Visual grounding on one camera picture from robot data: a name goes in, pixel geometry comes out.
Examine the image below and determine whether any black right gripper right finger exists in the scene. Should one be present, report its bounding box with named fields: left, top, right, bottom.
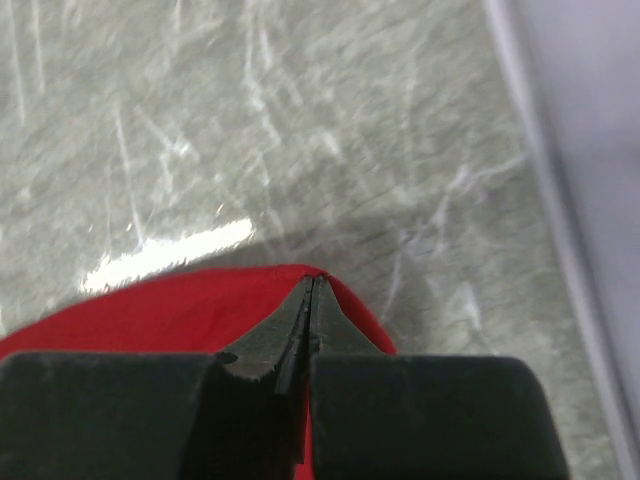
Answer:
left=309, top=277, right=570, bottom=479

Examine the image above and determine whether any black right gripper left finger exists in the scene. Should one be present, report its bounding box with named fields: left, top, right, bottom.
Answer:
left=1, top=280, right=310, bottom=479

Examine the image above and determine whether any red t shirt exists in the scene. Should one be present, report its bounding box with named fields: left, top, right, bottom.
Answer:
left=1, top=265, right=393, bottom=479

